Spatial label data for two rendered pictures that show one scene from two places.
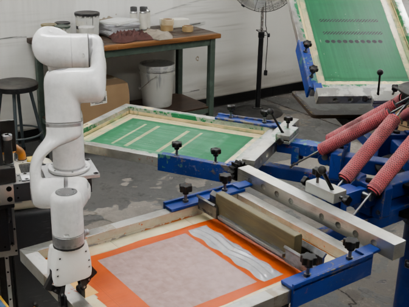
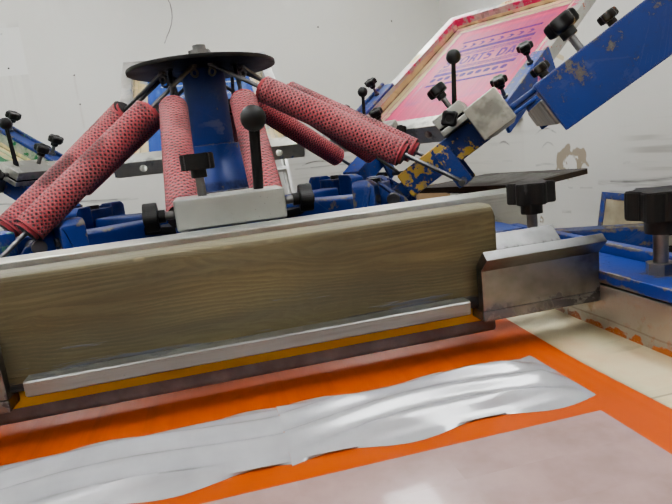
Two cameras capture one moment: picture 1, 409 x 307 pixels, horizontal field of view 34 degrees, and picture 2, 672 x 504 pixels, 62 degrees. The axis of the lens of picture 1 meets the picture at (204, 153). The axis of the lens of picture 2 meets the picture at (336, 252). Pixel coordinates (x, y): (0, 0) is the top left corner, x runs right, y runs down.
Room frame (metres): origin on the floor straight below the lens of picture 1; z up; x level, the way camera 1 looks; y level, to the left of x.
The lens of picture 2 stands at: (1.56, 0.17, 1.11)
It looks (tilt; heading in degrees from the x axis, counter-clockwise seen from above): 10 degrees down; 295
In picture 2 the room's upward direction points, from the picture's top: 7 degrees counter-clockwise
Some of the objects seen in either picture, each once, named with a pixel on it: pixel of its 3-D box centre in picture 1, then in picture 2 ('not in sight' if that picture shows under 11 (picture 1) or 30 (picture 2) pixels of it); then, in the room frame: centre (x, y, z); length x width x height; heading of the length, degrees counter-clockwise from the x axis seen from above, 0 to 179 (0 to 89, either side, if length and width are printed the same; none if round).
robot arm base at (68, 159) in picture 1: (67, 142); not in sight; (1.90, 0.42, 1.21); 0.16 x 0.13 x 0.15; 22
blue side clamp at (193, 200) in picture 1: (205, 203); not in sight; (2.01, -0.01, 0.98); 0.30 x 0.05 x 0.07; 127
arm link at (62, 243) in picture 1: (70, 236); not in sight; (1.42, 0.31, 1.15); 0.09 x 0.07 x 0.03; 127
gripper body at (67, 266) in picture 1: (69, 259); not in sight; (1.42, 0.32, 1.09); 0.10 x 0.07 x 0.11; 127
